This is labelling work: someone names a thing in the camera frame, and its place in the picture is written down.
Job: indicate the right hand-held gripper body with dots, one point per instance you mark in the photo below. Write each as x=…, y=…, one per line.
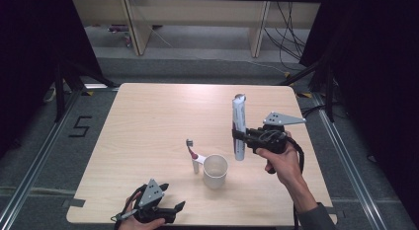
x=270, y=139

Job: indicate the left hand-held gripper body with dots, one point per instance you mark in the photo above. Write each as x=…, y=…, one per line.
x=153, y=203

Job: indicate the white toothpaste tube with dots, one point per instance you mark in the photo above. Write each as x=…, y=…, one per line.
x=239, y=111

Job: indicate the person's left hand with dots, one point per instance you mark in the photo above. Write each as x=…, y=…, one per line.
x=131, y=223

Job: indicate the person's right hand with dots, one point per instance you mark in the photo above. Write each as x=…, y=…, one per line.
x=285, y=167

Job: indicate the white and red toothbrush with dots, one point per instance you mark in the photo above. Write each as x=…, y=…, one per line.
x=195, y=159

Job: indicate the white plastic cup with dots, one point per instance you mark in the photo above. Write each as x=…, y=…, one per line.
x=215, y=172

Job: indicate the black metal stand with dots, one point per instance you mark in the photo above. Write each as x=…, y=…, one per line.
x=60, y=92
x=329, y=92

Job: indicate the black curtain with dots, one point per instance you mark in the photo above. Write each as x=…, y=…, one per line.
x=29, y=68
x=375, y=92

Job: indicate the small red and pink clutter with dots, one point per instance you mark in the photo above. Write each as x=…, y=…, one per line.
x=122, y=34

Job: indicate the metal floor rail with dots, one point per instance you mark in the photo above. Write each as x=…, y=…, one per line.
x=349, y=164
x=36, y=164

